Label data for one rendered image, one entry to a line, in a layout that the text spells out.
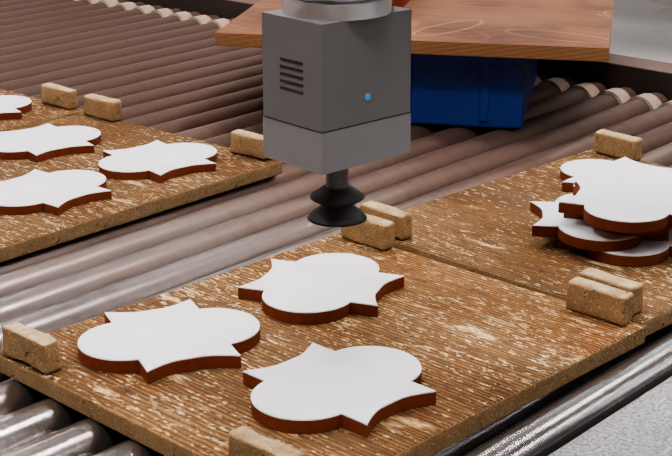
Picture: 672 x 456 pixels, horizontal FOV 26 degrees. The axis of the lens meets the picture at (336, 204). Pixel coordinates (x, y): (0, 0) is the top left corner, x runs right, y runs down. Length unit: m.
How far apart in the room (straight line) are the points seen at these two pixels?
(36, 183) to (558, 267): 0.58
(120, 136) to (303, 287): 0.59
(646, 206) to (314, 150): 0.50
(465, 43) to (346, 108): 0.85
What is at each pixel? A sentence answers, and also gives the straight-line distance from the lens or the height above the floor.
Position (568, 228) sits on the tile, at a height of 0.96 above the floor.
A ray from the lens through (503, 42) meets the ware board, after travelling 1.84.
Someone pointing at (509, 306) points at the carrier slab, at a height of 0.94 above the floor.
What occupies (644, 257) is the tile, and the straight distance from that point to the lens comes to 1.38.
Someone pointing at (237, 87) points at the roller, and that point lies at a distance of 2.13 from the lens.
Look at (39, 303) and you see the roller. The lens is 1.36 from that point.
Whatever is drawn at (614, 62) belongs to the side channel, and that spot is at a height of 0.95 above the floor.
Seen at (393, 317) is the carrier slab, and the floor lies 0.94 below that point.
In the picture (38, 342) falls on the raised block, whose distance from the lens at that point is 1.15.
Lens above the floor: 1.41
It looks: 18 degrees down
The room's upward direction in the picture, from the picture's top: straight up
